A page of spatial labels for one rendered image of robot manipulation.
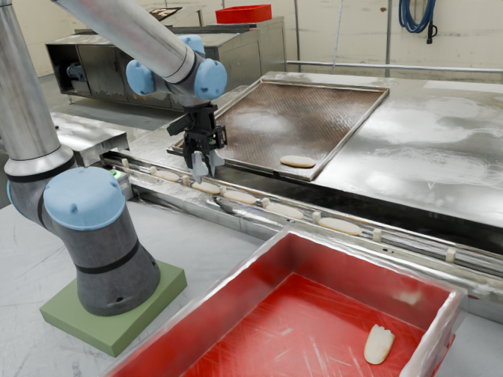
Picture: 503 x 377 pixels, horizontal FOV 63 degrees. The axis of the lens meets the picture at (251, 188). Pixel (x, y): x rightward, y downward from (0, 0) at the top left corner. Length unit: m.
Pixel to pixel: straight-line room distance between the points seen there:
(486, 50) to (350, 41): 1.34
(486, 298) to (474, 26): 3.89
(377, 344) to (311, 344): 0.10
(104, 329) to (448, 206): 0.70
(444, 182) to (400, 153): 0.15
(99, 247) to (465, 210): 0.69
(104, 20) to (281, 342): 0.57
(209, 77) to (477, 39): 3.89
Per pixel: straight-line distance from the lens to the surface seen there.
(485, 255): 0.87
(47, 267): 1.06
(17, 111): 0.77
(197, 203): 1.04
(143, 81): 0.89
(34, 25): 8.61
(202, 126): 1.01
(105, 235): 0.71
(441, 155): 1.09
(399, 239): 0.89
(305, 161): 1.08
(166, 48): 0.75
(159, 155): 1.49
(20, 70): 0.76
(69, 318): 0.83
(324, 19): 5.04
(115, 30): 0.71
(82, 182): 0.73
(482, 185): 1.00
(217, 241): 0.96
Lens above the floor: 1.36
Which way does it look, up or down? 28 degrees down
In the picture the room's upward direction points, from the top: 7 degrees counter-clockwise
